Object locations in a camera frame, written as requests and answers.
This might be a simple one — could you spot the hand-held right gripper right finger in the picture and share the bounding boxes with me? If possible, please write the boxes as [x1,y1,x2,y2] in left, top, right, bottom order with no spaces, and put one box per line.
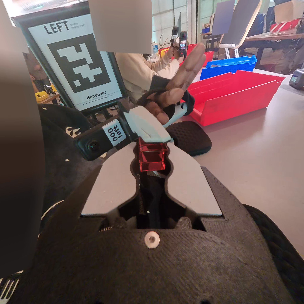
[165,142,223,217]

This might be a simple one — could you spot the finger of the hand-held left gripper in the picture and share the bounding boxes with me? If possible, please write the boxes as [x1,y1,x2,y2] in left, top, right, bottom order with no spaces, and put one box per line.
[123,105,172,144]

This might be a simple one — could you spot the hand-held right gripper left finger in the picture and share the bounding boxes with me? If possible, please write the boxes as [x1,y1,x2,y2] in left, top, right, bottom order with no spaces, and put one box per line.
[80,142,140,217]

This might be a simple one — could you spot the red transparent cube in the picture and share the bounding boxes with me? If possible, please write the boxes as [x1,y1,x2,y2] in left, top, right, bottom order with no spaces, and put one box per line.
[138,139,168,172]

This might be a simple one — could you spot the person's left hand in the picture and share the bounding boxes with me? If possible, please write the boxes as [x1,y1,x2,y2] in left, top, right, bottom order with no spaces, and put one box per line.
[146,43,207,125]

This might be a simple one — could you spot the black cushion pad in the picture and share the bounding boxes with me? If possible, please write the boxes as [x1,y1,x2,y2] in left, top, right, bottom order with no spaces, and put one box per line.
[244,204,304,304]
[166,121,212,157]

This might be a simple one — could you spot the yellow plastic bin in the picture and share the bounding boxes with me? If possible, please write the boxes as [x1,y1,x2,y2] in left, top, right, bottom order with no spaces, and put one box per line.
[35,91,57,103]

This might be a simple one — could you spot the blue plastic bin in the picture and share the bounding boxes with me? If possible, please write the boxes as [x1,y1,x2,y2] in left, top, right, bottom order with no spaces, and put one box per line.
[200,55,258,81]

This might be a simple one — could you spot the black panel on white stand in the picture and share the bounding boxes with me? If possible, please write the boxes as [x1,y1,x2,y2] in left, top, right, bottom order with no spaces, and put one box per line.
[219,0,263,58]
[210,2,235,36]

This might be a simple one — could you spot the small grey device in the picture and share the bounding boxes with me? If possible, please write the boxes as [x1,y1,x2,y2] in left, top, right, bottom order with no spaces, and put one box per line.
[288,69,304,90]

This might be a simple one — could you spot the wooden background desk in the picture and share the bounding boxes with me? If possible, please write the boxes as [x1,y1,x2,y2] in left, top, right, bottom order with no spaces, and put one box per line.
[245,31,304,69]

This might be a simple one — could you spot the red tray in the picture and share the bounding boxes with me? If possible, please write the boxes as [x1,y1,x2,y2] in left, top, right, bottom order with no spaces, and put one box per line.
[271,19,302,32]

